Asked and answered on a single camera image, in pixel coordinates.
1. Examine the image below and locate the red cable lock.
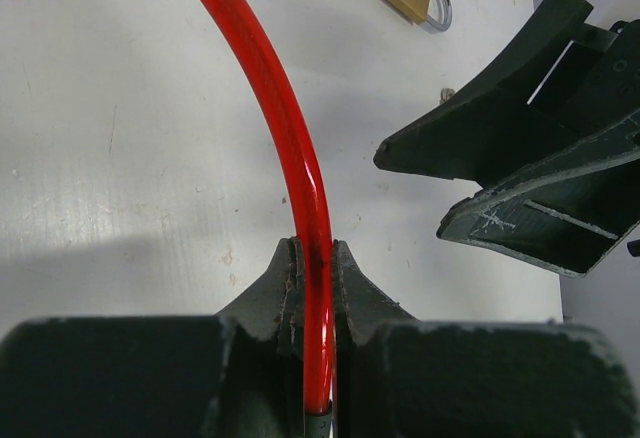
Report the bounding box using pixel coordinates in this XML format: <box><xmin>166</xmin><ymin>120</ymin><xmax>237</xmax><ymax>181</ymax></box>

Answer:
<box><xmin>200</xmin><ymin>0</ymin><xmax>336</xmax><ymax>437</ymax></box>

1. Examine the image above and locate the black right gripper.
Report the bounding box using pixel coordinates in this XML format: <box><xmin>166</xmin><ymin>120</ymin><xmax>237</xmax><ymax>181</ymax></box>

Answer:
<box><xmin>373</xmin><ymin>0</ymin><xmax>639</xmax><ymax>278</ymax></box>

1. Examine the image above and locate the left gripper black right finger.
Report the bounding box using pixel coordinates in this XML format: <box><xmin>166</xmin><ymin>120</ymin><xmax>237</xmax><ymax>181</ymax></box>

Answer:
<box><xmin>332</xmin><ymin>241</ymin><xmax>639</xmax><ymax>437</ymax></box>

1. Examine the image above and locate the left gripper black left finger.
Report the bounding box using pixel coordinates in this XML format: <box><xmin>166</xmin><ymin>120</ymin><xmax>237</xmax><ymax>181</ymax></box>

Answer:
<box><xmin>1</xmin><ymin>238</ymin><xmax>304</xmax><ymax>437</ymax></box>

